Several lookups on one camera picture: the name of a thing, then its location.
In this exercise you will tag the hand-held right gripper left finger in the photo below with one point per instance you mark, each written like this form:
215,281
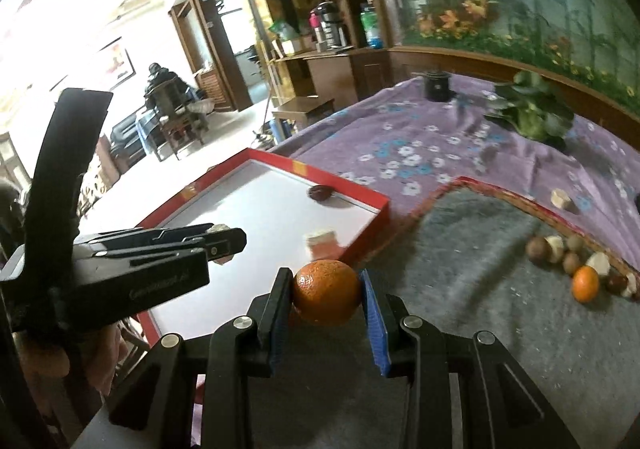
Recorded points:
281,314

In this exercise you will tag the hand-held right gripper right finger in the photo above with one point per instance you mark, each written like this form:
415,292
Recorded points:
376,329

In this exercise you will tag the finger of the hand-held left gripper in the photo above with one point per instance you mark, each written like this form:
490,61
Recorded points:
232,241
165,234

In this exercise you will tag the cream round piece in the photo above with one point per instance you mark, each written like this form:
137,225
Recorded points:
218,228
598,263
555,249
562,199
630,285

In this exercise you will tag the red tray with white inside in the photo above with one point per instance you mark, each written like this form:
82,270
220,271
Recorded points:
260,209

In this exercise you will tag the large orange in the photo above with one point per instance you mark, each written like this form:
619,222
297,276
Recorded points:
325,291

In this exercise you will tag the black sofa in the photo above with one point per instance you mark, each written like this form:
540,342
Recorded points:
127,139

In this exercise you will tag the cream block piece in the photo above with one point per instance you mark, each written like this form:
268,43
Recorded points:
322,241

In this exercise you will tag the grey mat with red border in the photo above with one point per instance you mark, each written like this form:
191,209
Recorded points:
475,329

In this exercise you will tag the dark brown nut in tray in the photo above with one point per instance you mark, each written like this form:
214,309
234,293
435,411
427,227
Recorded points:
320,192

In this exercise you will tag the wooden chair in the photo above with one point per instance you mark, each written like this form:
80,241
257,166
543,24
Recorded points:
175,124

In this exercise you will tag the wooden stool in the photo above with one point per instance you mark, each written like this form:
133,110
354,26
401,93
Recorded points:
302,109

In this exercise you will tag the brown chestnut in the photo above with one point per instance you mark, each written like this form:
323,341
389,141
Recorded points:
571,264
575,243
616,283
536,248

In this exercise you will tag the tall wooden cabinet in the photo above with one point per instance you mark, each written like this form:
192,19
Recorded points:
220,54

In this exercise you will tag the wooden side desk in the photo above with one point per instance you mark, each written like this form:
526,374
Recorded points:
330,74

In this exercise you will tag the purple floral cloth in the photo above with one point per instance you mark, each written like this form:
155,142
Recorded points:
400,129

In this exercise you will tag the small orange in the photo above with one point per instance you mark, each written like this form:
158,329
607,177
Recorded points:
585,285

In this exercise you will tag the green bag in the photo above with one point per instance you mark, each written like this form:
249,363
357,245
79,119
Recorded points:
284,29

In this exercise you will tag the pink bottle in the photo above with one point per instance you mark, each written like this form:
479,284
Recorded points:
314,29

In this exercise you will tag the black and silver thermos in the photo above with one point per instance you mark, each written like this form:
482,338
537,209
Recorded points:
331,26

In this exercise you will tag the black jar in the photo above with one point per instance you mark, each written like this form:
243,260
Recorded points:
437,86

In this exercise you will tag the green and white bottle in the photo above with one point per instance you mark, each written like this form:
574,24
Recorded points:
371,26

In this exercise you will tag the green bok choy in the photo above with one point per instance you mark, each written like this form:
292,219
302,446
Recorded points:
535,119

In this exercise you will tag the framed wall painting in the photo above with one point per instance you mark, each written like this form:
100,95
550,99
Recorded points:
117,64

